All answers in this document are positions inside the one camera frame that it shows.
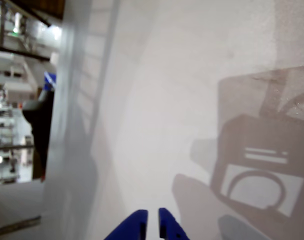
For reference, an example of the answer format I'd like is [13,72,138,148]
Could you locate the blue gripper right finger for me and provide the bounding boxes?
[158,207,191,240]

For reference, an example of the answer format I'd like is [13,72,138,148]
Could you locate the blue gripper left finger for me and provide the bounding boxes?
[103,209,149,240]

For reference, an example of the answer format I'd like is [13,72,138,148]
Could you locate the dark background object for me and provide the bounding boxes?
[21,91,55,181]

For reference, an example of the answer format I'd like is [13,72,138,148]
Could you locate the blue white striped object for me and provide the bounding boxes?
[43,71,57,92]

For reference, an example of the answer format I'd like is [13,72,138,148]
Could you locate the dark brown shelf frame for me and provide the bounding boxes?
[0,0,66,61]

